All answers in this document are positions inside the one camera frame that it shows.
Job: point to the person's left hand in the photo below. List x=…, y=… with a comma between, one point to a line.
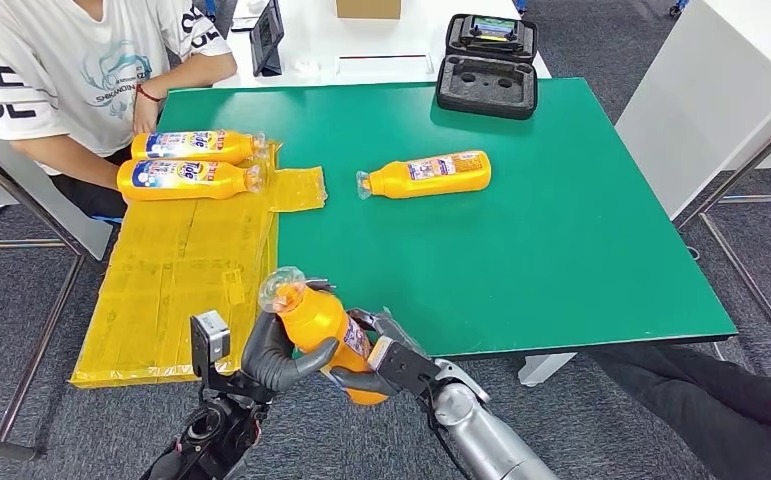
x=145, y=116

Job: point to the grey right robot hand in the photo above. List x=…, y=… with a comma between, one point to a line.
x=392, y=328

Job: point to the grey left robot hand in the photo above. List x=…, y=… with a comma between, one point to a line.
x=266, y=358

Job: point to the orange detergent bottle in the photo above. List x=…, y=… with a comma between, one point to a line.
x=319, y=318
x=186, y=180
x=193, y=147
x=425, y=177

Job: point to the smartphone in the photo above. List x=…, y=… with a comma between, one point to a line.
x=244, y=24

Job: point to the person's right forearm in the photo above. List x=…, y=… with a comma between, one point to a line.
x=74, y=162

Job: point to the person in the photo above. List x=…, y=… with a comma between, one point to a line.
x=723, y=411
x=74, y=73

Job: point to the yellow taped cardboard mat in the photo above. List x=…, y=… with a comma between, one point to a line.
x=173, y=285

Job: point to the grey board panel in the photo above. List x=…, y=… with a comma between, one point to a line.
x=34, y=192

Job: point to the black tablet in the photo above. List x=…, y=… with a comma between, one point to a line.
x=267, y=36

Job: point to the white table foot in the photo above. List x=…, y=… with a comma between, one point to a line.
x=544, y=370

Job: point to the crumpled white tissue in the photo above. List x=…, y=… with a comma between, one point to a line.
x=307, y=65

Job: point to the white table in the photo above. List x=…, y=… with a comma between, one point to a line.
x=372, y=40

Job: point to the brown cardboard box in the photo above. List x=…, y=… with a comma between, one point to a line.
x=368, y=8

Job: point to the black foam-lined case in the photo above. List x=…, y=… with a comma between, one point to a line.
x=486, y=89

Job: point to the black handheld controller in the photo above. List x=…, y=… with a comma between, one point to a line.
x=491, y=34

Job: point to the white partition panel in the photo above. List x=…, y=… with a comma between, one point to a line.
x=696, y=99

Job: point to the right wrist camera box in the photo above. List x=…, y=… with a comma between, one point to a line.
x=405, y=368

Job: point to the steel tube frame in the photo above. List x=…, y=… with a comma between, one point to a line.
x=40, y=344
x=743, y=169

